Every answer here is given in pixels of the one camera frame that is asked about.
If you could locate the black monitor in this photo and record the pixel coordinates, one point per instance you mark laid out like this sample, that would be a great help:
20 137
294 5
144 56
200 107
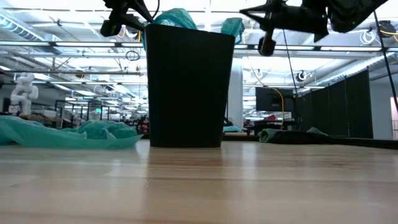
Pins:
270 99

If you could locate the round black white fixture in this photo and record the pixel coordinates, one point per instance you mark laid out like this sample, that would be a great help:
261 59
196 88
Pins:
301 76

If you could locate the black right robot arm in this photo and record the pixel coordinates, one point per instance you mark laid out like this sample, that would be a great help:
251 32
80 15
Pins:
348 14

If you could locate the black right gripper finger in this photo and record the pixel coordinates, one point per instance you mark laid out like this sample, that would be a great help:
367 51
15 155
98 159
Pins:
264 22
264 8

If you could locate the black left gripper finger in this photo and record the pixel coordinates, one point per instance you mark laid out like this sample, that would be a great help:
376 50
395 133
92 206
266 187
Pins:
144 11
133 22

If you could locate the black rack frame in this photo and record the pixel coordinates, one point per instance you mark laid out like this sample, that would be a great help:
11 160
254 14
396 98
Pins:
74 104

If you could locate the green black cloth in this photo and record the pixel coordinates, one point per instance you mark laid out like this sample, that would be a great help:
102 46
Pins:
295 137

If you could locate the black trash bin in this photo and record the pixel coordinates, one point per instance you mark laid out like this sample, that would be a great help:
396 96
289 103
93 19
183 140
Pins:
189 87

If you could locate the teal spare plastic bag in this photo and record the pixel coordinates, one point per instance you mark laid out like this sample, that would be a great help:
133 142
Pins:
62 137

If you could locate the black partition panels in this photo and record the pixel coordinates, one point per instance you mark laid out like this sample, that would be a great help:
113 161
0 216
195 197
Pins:
339 105

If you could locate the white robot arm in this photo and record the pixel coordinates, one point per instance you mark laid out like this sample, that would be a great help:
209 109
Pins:
23 93

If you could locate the blue plastic bin liner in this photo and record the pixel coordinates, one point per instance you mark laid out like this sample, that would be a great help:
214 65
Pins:
177 18

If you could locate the thin black pole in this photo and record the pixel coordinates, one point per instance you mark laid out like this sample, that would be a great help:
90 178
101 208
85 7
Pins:
385 59
289 62

